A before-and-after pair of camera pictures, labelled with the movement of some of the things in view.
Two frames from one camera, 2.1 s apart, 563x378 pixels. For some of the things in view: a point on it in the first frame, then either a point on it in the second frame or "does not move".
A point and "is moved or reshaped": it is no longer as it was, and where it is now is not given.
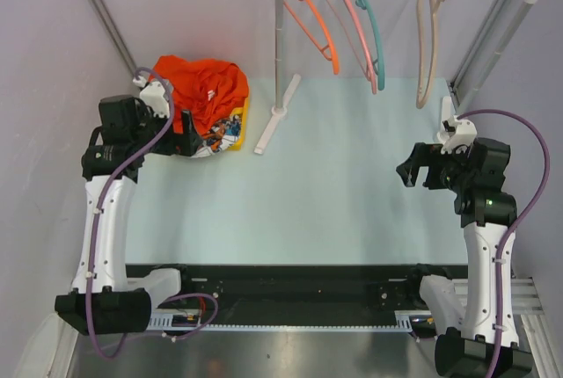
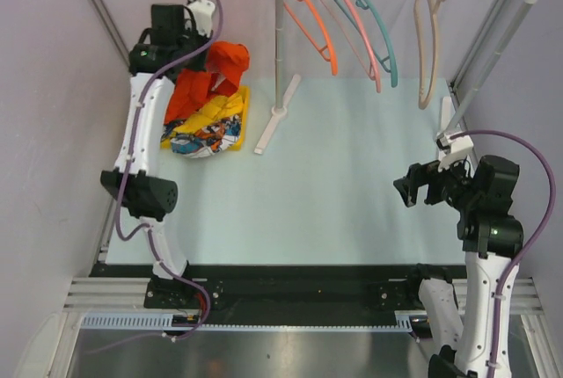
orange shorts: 207,88 is moved or reshaped
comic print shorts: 219,137 does not move
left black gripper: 181,143 → 201,64
